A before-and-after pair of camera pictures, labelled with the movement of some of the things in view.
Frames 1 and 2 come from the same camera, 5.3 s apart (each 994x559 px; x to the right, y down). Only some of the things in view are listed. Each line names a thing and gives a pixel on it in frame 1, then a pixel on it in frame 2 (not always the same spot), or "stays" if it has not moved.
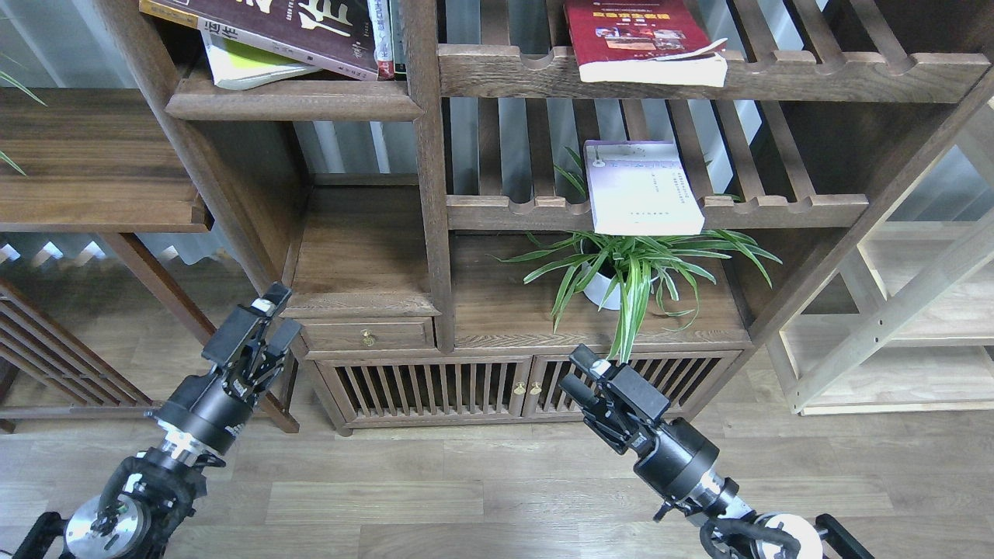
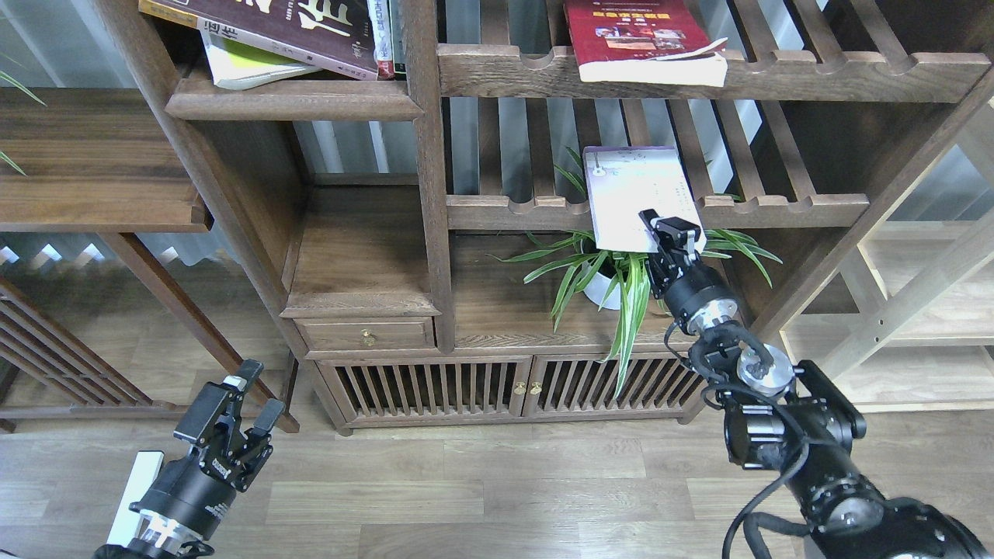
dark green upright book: (398, 39) stays
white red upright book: (380, 16) stays
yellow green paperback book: (233, 64) stays
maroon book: (335, 35) stays
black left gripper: (211, 409) -> (196, 491)
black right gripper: (674, 456) -> (700, 296)
